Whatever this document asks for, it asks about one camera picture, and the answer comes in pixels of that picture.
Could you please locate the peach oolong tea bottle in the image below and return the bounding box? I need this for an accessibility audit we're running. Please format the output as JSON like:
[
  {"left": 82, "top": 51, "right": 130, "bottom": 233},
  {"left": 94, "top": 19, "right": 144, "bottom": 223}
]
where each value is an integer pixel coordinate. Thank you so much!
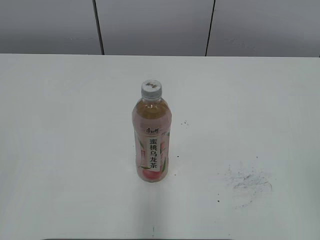
[{"left": 132, "top": 98, "right": 172, "bottom": 183}]

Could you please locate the white bottle cap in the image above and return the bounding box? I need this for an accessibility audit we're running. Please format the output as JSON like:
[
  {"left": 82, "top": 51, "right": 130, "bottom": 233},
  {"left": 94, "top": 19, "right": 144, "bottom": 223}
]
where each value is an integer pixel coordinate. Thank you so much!
[{"left": 141, "top": 79, "right": 162, "bottom": 100}]

